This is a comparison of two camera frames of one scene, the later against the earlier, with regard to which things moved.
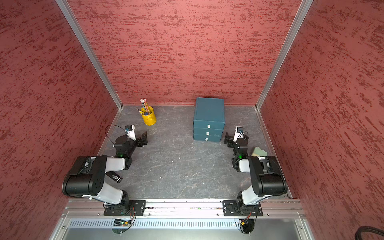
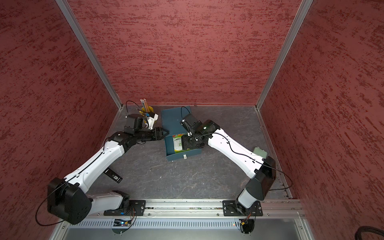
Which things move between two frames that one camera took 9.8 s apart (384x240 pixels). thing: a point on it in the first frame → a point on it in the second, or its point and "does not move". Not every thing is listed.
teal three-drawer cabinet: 209,119 → 171,118
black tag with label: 114,176 does not move
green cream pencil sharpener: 259,152 does not move
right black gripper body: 234,144 → 192,141
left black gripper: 144,139 → 157,133
